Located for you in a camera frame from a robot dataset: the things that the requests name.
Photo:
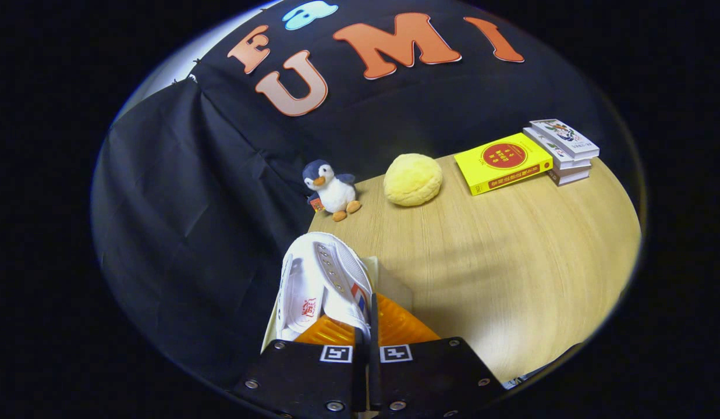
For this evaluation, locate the cream fabric storage box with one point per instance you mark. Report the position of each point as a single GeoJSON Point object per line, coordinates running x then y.
{"type": "Point", "coordinates": [394, 285]}

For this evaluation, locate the white illustrated cover book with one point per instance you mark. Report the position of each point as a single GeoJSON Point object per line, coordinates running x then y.
{"type": "Point", "coordinates": [563, 137]}

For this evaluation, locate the penguin plush toy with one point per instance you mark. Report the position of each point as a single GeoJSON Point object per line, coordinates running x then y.
{"type": "Point", "coordinates": [335, 192]}

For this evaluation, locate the yellow book with red circle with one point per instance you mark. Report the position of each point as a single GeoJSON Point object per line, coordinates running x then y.
{"type": "Point", "coordinates": [502, 163]}

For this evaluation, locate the yellow round plush cushion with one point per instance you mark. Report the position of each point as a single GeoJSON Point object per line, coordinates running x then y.
{"type": "Point", "coordinates": [412, 180]}

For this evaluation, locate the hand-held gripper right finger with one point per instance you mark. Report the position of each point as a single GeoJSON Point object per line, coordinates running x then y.
{"type": "Point", "coordinates": [374, 378]}

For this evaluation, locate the white canvas shoe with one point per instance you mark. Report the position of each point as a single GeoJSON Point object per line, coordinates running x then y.
{"type": "Point", "coordinates": [330, 273]}

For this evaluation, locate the white paperback book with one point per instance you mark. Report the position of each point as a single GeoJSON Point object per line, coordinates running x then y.
{"type": "Point", "coordinates": [572, 164]}

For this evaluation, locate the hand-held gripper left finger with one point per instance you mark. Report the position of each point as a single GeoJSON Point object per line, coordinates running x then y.
{"type": "Point", "coordinates": [301, 378]}

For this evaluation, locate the black backdrop cloth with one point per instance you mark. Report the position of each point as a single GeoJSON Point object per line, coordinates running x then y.
{"type": "Point", "coordinates": [191, 203]}

